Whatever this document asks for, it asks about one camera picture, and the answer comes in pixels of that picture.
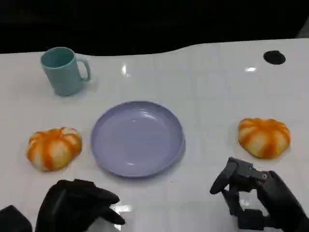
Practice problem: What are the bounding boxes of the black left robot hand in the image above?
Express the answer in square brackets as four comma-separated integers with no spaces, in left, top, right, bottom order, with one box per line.
[35,178,126,232]

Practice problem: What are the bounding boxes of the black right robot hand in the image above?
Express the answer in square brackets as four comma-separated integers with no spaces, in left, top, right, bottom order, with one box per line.
[209,157,309,232]

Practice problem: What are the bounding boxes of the orange and white bread roll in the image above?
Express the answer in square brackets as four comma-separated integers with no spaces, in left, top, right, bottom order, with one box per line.
[26,127,83,172]
[238,117,291,160]

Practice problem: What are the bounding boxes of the lilac plate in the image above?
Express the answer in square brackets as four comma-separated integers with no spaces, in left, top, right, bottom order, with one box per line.
[90,101,186,179]

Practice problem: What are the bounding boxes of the pale green mug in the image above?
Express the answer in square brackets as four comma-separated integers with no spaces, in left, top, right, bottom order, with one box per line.
[40,46,92,97]

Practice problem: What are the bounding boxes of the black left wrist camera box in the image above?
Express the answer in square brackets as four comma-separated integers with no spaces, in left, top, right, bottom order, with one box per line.
[0,204,33,232]

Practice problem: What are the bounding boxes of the black table cable grommet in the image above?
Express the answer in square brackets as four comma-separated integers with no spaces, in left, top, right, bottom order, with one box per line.
[263,50,286,65]

